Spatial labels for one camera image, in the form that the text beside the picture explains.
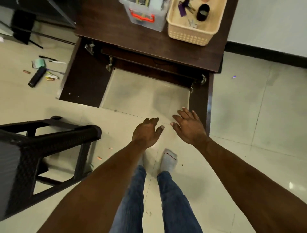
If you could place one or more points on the person's left hand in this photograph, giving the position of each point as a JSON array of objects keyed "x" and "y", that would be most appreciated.
[{"x": 146, "y": 134}]

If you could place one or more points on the person's right hand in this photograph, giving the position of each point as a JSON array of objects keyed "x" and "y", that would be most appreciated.
[{"x": 191, "y": 129}]

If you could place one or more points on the beige plastic basket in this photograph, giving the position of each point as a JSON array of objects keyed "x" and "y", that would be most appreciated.
[{"x": 192, "y": 34}]

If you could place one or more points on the silver key bunch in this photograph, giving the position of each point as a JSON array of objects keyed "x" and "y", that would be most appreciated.
[{"x": 192, "y": 23}]

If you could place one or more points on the clear plastic storage box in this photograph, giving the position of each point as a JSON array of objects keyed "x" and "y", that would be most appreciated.
[{"x": 148, "y": 21}]

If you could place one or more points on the white pen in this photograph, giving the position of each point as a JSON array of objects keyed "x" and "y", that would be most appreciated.
[{"x": 57, "y": 62}]

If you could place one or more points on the small black round cap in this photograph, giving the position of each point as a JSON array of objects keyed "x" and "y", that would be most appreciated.
[{"x": 203, "y": 12}]

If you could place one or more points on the black remote control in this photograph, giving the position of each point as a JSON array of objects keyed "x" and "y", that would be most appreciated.
[{"x": 37, "y": 77}]

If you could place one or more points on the person's left forearm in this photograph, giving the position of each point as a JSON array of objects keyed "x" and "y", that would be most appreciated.
[{"x": 96, "y": 192}]

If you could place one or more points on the person's right forearm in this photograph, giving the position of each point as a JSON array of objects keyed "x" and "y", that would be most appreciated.
[{"x": 254, "y": 187}]

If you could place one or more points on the person's left leg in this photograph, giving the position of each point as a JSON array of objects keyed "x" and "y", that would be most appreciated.
[{"x": 129, "y": 206}]

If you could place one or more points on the person's leg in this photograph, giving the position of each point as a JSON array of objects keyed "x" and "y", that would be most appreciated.
[
  {"x": 175, "y": 206},
  {"x": 129, "y": 206}
]

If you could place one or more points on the person's right leg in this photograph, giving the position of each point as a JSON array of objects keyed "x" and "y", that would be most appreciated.
[{"x": 175, "y": 206}]

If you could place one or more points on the dark brown wooden cabinet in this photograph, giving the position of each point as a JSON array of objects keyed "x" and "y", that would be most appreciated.
[{"x": 105, "y": 24}]

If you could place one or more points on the black stool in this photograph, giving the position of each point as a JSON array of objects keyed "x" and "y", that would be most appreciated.
[{"x": 48, "y": 139}]

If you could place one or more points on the purple pen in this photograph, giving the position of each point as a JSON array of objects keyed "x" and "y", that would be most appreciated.
[{"x": 55, "y": 71}]

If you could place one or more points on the small orange marker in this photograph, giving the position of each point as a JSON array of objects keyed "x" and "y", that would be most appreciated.
[{"x": 51, "y": 78}]

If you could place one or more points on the green paper packet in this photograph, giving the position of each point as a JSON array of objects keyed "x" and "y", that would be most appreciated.
[{"x": 39, "y": 63}]

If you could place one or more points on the small brass cylinder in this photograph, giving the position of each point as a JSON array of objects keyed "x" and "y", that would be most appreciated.
[{"x": 26, "y": 72}]

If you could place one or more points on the black metal shoe rack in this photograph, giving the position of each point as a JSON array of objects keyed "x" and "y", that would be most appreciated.
[{"x": 43, "y": 14}]

